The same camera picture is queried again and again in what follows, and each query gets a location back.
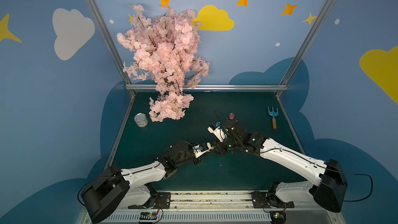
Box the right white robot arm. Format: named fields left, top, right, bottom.
left=208, top=121, right=348, bottom=213

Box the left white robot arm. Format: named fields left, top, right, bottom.
left=78, top=141, right=214, bottom=224

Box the blue garden fork toy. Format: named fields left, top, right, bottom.
left=267, top=107, right=279, bottom=130

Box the small circuit board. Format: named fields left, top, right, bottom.
left=138, top=212, right=158, bottom=223

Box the pink cherry blossom tree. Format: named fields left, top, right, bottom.
left=117, top=4, right=210, bottom=122

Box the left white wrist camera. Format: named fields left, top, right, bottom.
left=193, top=143, right=213, bottom=158

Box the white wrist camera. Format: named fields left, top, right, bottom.
left=193, top=143, right=213, bottom=158
left=207, top=122, right=227, bottom=142

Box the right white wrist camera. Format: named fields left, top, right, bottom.
left=207, top=122, right=227, bottom=142

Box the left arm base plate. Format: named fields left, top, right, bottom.
left=127, top=192, right=171, bottom=209

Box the aluminium front rail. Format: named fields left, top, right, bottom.
left=103, top=190, right=345, bottom=224

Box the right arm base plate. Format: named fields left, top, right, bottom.
left=251, top=191, right=295, bottom=209

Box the aluminium frame right post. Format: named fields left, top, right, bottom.
left=275, top=0, right=337, bottom=98

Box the aluminium frame post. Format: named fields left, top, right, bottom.
left=275, top=0, right=337, bottom=98
left=85, top=0, right=131, bottom=86

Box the aluminium frame back bar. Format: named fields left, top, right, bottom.
left=125, top=84, right=288, bottom=91

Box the aluminium frame left post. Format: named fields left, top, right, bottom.
left=85, top=0, right=131, bottom=86

